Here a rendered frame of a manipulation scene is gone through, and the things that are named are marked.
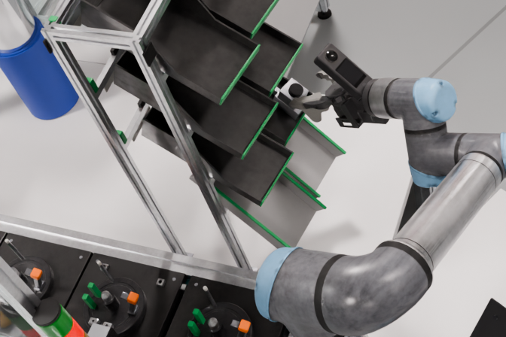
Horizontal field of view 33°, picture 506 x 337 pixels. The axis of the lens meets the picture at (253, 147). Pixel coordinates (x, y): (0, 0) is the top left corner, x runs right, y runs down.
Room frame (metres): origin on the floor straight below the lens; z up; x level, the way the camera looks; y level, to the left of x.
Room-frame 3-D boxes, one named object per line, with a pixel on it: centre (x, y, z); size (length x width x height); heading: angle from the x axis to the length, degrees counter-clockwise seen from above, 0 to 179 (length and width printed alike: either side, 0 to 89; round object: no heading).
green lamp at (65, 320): (0.78, 0.41, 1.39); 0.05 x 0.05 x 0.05
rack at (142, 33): (1.22, 0.09, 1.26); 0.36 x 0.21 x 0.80; 143
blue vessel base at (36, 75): (1.82, 0.49, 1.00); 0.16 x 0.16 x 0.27
